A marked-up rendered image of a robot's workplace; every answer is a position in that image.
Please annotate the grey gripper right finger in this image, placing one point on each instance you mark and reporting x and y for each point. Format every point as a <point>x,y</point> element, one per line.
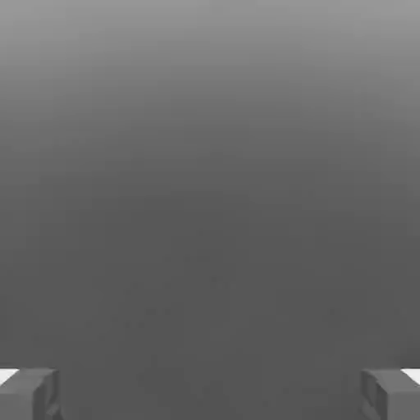
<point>395,397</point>

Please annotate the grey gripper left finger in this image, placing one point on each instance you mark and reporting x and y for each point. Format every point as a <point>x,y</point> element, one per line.
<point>23,395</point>

